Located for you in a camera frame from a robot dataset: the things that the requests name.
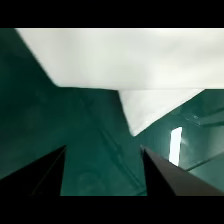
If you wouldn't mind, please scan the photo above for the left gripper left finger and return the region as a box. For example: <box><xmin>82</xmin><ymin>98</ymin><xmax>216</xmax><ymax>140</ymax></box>
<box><xmin>0</xmin><ymin>144</ymin><xmax>67</xmax><ymax>197</ymax></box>

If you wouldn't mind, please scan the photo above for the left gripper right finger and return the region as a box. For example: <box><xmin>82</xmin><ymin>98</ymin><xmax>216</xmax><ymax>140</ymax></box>
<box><xmin>140</xmin><ymin>145</ymin><xmax>224</xmax><ymax>197</ymax></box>

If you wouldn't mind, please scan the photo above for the white shirt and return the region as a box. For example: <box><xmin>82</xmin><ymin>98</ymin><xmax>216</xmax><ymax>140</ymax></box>
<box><xmin>14</xmin><ymin>27</ymin><xmax>224</xmax><ymax>137</ymax></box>

